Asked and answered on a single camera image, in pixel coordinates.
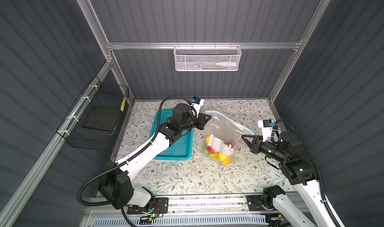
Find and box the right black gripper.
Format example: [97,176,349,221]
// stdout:
[241,133,285,163]

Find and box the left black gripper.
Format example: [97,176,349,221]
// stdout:
[179,112,210,133]

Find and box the clear zip top bag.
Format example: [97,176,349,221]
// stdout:
[202,111,254,163]

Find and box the orange yellow round fruit toy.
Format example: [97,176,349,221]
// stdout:
[218,153,232,166]

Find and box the teal plastic basket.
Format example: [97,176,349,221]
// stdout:
[149,110,193,161]

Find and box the green apple toy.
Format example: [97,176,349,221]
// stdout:
[203,146,210,156]

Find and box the green pear toy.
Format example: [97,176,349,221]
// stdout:
[210,153,218,160]

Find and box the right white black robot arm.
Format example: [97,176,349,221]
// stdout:
[242,131,344,227]

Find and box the yellow black marker pen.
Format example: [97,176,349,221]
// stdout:
[120,97,126,112]

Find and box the black foam pad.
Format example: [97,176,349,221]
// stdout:
[82,106,118,131]

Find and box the white perforated vent strip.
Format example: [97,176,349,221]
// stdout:
[91,214,268,227]

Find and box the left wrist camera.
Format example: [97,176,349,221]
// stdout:
[191,96,205,116]

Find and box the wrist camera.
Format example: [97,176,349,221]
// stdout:
[191,96,205,116]
[258,119,276,142]

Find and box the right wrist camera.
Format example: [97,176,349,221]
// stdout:
[258,119,276,142]

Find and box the left black corrugated cable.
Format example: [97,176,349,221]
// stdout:
[76,96,196,207]

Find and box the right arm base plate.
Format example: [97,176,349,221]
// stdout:
[246,195,271,211]

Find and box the white wire mesh basket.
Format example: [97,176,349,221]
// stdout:
[173,44,242,72]

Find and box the aluminium mounting rail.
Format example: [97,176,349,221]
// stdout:
[89,193,310,216]

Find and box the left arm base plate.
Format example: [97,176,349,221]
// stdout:
[127,197,169,215]

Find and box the black wire basket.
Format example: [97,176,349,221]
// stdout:
[57,78,130,151]

